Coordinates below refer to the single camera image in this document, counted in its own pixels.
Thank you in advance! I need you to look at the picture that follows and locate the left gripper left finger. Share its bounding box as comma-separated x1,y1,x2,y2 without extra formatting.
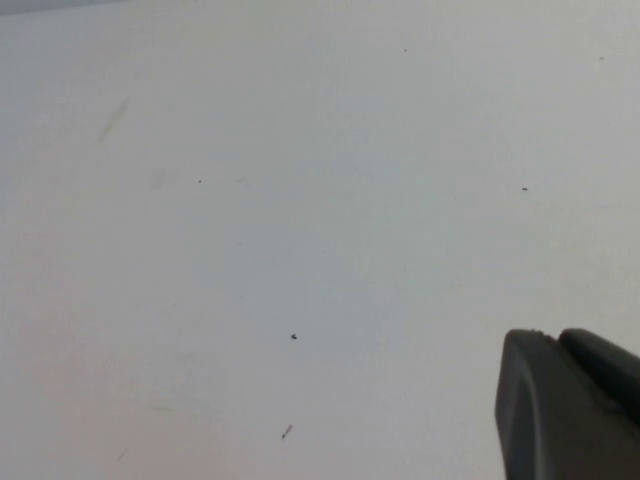
493,328,640,480

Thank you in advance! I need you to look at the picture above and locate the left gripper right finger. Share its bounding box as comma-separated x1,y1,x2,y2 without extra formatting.
556,327,640,416

